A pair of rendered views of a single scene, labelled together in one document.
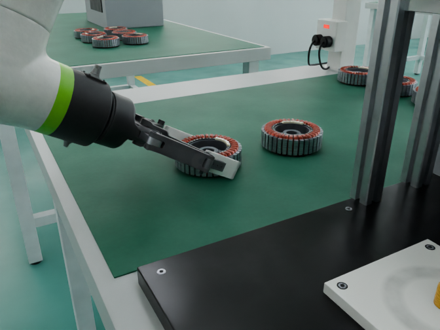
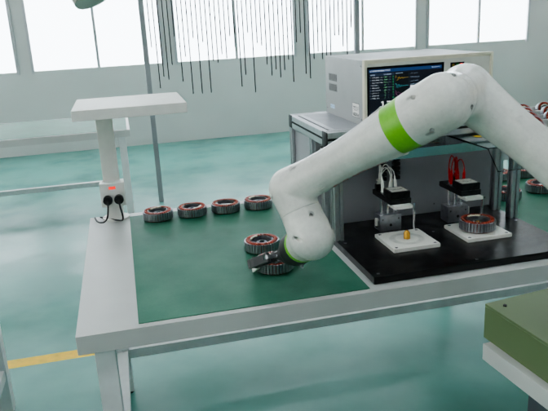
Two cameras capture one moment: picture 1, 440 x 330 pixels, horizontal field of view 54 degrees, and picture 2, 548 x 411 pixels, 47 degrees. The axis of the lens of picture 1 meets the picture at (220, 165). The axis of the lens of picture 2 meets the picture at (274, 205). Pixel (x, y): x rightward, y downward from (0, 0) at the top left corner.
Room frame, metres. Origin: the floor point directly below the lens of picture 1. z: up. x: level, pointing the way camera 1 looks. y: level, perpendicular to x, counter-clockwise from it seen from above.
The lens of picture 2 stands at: (0.18, 1.67, 1.45)
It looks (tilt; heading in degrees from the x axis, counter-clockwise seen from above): 17 degrees down; 286
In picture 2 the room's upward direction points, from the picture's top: 3 degrees counter-clockwise
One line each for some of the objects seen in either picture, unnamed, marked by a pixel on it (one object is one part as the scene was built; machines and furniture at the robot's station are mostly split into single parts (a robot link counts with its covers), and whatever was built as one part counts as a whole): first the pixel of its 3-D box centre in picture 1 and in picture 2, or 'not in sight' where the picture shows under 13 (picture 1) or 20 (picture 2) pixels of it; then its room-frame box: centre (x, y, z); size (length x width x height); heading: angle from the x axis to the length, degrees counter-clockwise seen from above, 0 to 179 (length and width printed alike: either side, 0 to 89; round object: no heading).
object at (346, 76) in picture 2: not in sight; (403, 84); (0.33, -0.55, 1.22); 0.44 x 0.39 x 0.20; 29
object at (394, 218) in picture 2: not in sight; (387, 220); (0.36, -0.33, 0.80); 0.08 x 0.05 x 0.06; 29
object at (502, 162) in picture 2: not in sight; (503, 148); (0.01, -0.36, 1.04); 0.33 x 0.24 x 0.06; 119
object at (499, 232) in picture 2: not in sight; (477, 230); (0.08, -0.32, 0.78); 0.15 x 0.15 x 0.01; 29
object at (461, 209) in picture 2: not in sight; (454, 211); (0.15, -0.45, 0.80); 0.08 x 0.05 x 0.06; 29
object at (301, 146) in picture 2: not in sight; (305, 176); (0.67, -0.45, 0.91); 0.28 x 0.03 x 0.32; 119
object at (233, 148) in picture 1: (207, 154); (274, 262); (0.66, 0.02, 0.77); 0.11 x 0.11 x 0.04
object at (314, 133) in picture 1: (291, 136); (262, 243); (0.74, -0.13, 0.77); 0.11 x 0.11 x 0.04
